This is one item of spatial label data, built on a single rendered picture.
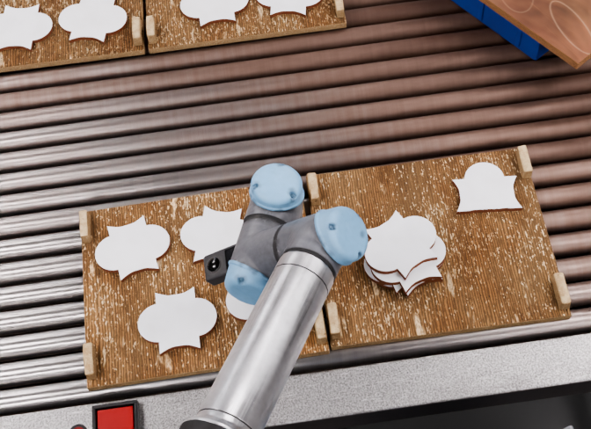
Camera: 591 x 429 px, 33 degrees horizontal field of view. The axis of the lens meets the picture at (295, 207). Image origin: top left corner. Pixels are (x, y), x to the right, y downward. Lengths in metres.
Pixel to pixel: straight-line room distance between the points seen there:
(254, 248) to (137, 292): 0.48
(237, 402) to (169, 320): 0.63
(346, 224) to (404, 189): 0.60
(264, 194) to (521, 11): 0.79
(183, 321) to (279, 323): 0.57
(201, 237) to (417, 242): 0.38
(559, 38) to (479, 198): 0.35
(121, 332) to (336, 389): 0.38
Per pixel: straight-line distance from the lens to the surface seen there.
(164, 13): 2.17
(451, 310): 1.75
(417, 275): 1.73
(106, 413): 1.72
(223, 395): 1.15
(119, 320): 1.78
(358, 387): 1.71
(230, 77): 2.07
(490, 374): 1.73
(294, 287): 1.22
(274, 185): 1.40
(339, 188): 1.86
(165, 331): 1.74
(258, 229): 1.39
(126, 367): 1.74
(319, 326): 1.70
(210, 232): 1.82
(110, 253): 1.83
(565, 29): 1.99
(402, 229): 1.76
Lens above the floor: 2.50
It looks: 58 degrees down
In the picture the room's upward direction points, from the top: 6 degrees counter-clockwise
